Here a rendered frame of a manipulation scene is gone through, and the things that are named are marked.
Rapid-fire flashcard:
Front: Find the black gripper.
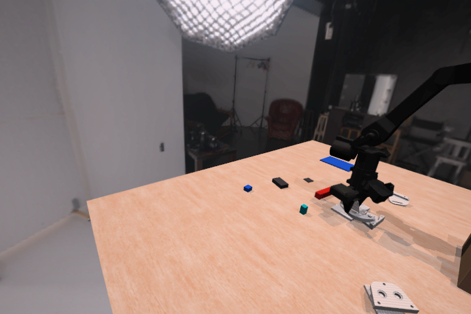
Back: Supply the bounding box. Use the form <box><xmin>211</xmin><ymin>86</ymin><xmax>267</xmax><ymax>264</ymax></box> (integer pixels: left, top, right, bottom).
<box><xmin>329</xmin><ymin>165</ymin><xmax>378</xmax><ymax>213</ymax></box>

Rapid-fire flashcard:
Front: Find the teal cube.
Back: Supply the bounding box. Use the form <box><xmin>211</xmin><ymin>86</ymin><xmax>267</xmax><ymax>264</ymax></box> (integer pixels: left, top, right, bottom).
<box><xmin>300</xmin><ymin>204</ymin><xmax>308</xmax><ymax>215</ymax></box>

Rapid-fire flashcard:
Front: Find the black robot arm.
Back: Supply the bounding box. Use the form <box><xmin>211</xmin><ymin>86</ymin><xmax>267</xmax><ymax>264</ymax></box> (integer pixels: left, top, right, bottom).
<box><xmin>330</xmin><ymin>63</ymin><xmax>471</xmax><ymax>204</ymax></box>

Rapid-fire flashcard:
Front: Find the blue flat rectangular plate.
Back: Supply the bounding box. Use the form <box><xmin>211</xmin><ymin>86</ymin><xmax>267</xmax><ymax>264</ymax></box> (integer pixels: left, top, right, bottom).
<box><xmin>320</xmin><ymin>156</ymin><xmax>354</xmax><ymax>172</ymax></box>

